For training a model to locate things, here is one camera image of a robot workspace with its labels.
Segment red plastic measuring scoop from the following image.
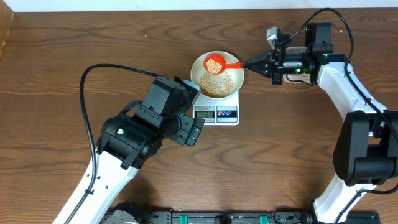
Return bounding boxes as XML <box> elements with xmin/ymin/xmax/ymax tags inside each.
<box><xmin>203</xmin><ymin>53</ymin><xmax>244</xmax><ymax>75</ymax></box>

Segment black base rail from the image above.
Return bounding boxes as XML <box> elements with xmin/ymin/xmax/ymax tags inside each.
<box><xmin>102</xmin><ymin>201</ymin><xmax>382</xmax><ymax>224</ymax></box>

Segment clear plastic container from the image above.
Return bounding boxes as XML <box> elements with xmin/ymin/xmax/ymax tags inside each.
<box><xmin>283</xmin><ymin>47</ymin><xmax>310</xmax><ymax>84</ymax></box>

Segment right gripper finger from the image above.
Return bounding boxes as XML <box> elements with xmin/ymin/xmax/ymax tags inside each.
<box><xmin>244</xmin><ymin>64</ymin><xmax>272</xmax><ymax>78</ymax></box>
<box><xmin>244</xmin><ymin>50</ymin><xmax>272</xmax><ymax>66</ymax></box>

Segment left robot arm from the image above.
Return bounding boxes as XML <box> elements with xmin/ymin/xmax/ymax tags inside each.
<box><xmin>54</xmin><ymin>77</ymin><xmax>204</xmax><ymax>223</ymax></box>

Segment cream ceramic bowl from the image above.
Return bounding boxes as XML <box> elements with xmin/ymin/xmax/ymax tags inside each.
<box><xmin>190</xmin><ymin>51</ymin><xmax>244</xmax><ymax>99</ymax></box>

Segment white digital kitchen scale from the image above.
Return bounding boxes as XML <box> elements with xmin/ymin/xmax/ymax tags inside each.
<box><xmin>193</xmin><ymin>92</ymin><xmax>240</xmax><ymax>126</ymax></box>

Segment pile of soybeans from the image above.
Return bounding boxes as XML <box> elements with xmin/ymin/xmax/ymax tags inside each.
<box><xmin>200</xmin><ymin>71</ymin><xmax>234</xmax><ymax>98</ymax></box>

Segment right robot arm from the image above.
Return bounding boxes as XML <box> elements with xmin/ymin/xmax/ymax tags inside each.
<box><xmin>243</xmin><ymin>23</ymin><xmax>397</xmax><ymax>223</ymax></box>

